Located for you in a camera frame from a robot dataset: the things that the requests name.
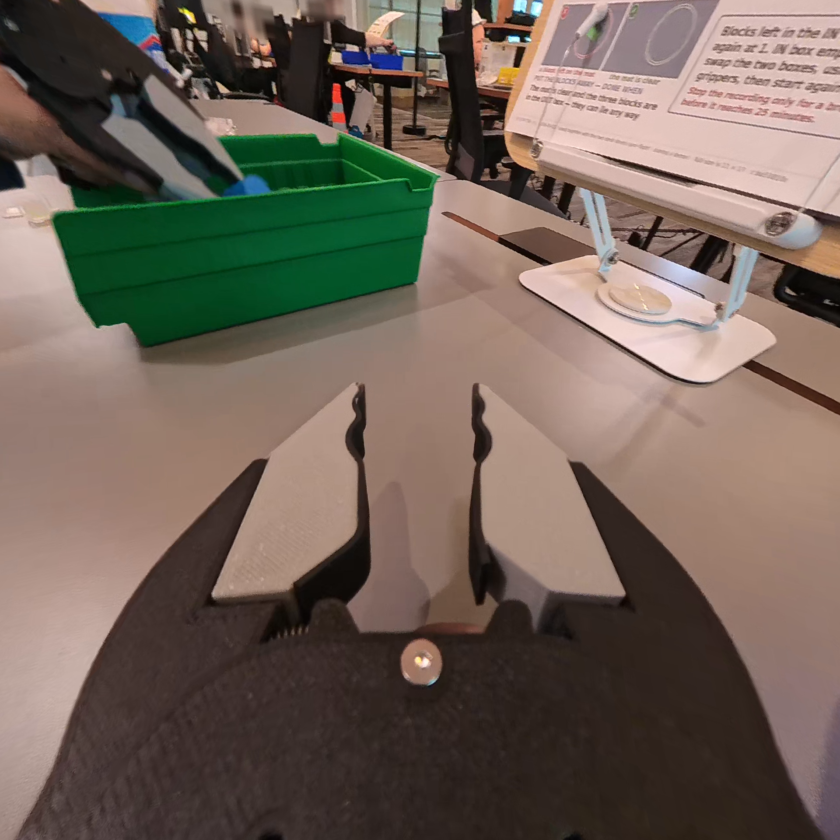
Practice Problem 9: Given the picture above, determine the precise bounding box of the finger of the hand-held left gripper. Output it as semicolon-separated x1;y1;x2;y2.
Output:
104;113;222;202
133;74;245;193

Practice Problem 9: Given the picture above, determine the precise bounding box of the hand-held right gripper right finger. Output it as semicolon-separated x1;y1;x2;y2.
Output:
469;384;627;634

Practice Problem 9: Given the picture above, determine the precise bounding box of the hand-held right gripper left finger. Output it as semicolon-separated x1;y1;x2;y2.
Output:
210;382;373;610

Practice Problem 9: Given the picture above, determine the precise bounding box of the green plastic bin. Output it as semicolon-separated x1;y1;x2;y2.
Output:
52;133;439;347

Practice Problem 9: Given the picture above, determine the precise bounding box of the person's left hand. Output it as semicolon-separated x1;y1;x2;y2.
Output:
0;66;150;196

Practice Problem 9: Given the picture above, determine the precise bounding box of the small blue storage bin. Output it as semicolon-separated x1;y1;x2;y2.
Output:
341;49;404;72

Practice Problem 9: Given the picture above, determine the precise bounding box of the wooden background table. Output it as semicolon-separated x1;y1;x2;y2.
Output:
331;62;426;152

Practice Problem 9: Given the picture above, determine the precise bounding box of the wooden backing board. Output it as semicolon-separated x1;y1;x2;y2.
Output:
504;0;840;277

